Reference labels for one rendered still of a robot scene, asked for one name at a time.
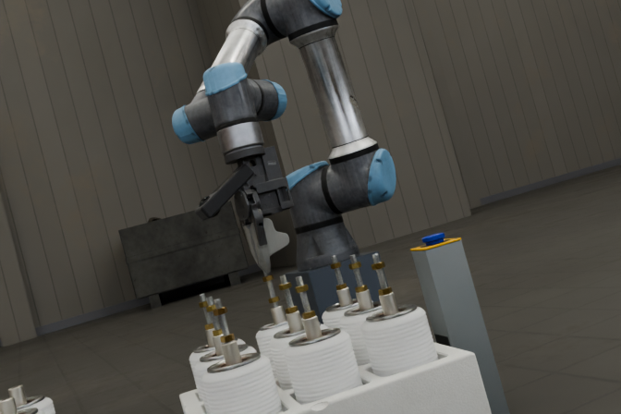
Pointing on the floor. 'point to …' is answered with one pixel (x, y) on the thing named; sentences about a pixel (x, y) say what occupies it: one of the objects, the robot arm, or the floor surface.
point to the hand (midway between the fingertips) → (261, 266)
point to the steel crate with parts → (182, 252)
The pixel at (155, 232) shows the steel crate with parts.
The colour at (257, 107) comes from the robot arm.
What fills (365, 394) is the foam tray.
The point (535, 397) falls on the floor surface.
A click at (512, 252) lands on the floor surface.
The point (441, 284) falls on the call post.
